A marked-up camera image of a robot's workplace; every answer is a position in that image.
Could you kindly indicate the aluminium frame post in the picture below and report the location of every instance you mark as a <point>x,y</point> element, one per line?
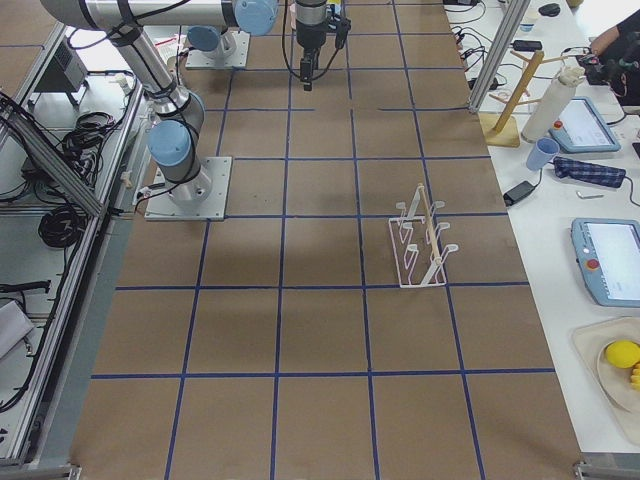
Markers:
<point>505,32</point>

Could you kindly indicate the blue plaid cloth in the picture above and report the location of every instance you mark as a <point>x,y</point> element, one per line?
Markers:
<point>596,174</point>

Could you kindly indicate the blue teach pendant far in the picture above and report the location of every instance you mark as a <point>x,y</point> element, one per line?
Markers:
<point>581,129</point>

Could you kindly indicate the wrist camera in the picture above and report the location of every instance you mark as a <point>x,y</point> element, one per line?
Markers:
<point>340,26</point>

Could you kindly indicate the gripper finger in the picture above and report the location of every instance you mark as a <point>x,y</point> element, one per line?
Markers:
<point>313,65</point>
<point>305,73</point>

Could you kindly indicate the blue cup on desk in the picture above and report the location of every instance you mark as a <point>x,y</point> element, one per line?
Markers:
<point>543,151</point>

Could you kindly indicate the white thermos bottle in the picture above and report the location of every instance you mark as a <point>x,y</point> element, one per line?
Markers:
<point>557,96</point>

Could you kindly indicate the blue teach pendant near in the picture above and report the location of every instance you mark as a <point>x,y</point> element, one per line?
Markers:
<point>607,254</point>

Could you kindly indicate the black power adapter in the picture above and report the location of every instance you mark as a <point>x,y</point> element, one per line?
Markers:
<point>518,193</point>

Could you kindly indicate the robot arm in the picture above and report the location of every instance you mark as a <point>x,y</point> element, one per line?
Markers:
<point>211,41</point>
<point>173,141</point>

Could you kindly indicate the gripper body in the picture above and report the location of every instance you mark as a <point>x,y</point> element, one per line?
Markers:
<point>310,33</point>

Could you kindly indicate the blue teach pendant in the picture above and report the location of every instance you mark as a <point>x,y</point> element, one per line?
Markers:
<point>607,254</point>
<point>581,129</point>

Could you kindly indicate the white wire cup rack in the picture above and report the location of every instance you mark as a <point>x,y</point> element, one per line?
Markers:
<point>415,234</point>

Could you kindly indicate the beige tray with fruit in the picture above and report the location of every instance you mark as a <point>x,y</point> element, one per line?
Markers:
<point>590,342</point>

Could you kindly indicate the yellow lemon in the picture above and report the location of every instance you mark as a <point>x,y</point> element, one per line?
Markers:
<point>622,353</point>

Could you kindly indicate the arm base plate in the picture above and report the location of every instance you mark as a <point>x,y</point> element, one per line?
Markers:
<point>196,60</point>
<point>201,199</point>

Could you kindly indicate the wooden mug tree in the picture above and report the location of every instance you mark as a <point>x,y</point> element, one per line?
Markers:
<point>501,130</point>

